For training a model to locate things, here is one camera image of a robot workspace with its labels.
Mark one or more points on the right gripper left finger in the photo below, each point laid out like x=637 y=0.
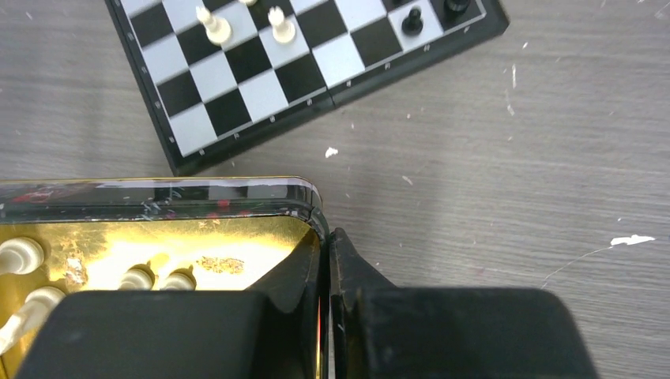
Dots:
x=269 y=330

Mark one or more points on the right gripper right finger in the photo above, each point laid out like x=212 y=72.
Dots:
x=381 y=330

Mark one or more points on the gold tin tray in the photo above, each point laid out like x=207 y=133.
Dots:
x=63 y=237

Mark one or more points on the black chess piece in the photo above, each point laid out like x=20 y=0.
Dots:
x=456 y=6

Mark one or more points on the black white chessboard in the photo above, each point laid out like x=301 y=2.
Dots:
x=209 y=103

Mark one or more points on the black pawn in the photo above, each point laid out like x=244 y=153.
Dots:
x=412 y=25

